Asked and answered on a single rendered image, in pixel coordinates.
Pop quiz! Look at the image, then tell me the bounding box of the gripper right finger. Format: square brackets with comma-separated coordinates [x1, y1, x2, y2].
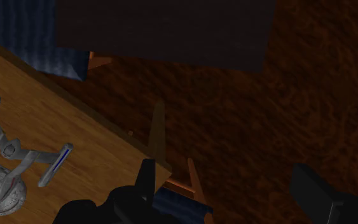
[289, 163, 358, 224]

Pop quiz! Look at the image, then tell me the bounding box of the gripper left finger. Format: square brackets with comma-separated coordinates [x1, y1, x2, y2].
[53, 158, 179, 224]

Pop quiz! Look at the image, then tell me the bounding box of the blue upholstered wooden chair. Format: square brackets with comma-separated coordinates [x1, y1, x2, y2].
[0, 0, 114, 82]
[152, 157, 216, 224]

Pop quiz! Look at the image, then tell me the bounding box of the wooden table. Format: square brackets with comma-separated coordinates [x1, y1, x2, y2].
[0, 32, 173, 224]

